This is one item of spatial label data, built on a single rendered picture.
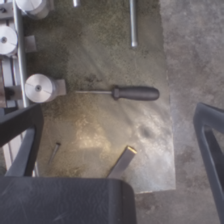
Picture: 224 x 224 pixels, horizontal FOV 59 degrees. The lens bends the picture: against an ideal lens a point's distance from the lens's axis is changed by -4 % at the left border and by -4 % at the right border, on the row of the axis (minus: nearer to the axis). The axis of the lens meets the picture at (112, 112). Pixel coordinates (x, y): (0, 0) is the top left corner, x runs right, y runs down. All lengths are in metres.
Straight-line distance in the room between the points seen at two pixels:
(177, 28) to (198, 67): 0.29
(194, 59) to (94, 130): 1.10
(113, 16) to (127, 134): 0.26
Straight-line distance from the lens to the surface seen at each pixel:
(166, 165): 0.49
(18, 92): 0.44
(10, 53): 0.42
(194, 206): 1.65
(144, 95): 0.42
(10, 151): 0.50
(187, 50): 1.45
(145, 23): 0.48
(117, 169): 0.46
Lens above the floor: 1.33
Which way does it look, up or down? 85 degrees down
